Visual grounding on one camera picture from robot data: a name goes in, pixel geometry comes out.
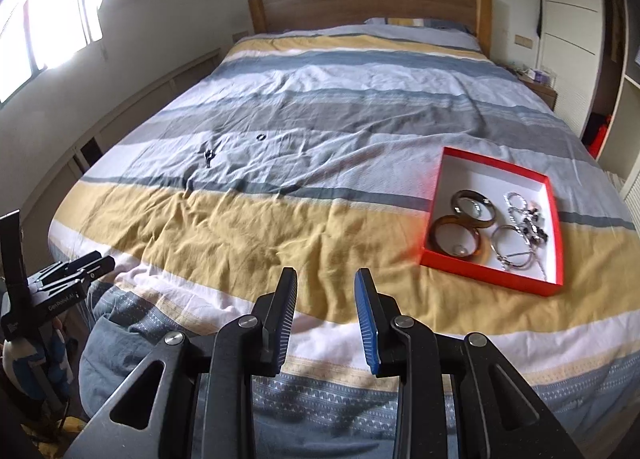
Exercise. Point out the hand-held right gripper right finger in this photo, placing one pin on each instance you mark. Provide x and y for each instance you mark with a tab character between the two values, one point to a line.
367	324

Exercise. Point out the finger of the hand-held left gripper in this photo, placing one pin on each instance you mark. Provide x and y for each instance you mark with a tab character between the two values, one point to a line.
95	270
75	263

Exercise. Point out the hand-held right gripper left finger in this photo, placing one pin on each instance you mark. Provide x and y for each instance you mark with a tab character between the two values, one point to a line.
280	324

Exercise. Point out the brown amber bangle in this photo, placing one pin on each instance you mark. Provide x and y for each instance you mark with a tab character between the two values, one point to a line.
435	236

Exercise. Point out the red jewelry box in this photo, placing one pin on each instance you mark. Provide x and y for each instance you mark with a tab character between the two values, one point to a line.
480	276

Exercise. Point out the large twisted silver bangle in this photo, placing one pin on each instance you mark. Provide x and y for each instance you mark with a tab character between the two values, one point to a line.
494	241

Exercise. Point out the gold tortoiseshell bangle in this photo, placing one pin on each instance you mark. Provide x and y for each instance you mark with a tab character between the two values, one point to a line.
487	220

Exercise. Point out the blue white patterned clothing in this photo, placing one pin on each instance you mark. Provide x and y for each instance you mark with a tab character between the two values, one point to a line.
25	364

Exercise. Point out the striped blanket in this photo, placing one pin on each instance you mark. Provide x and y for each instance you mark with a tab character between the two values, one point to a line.
300	214

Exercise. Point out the dark dangling earring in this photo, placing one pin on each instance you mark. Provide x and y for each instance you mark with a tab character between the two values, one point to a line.
208	155

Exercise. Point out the window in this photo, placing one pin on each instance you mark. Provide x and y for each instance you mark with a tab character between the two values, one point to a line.
55	14

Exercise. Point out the wooden nightstand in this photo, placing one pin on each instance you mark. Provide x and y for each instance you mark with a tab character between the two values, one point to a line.
542	94

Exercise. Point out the red item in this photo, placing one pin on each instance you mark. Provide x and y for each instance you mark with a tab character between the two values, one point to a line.
600	136

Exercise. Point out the small purple box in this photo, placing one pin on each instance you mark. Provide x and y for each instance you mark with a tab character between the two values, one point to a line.
540	73

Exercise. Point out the striped pillow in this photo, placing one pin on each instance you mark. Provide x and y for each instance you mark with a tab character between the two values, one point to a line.
425	24

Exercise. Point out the wooden headboard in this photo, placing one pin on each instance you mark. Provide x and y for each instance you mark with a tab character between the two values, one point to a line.
370	4

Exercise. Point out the white shelf unit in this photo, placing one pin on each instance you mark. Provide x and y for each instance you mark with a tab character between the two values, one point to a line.
632	104

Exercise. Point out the white wardrobe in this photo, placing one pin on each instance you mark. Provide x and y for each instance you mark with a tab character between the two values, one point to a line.
570	14

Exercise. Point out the wall switch plate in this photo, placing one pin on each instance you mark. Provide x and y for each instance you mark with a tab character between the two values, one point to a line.
523	41

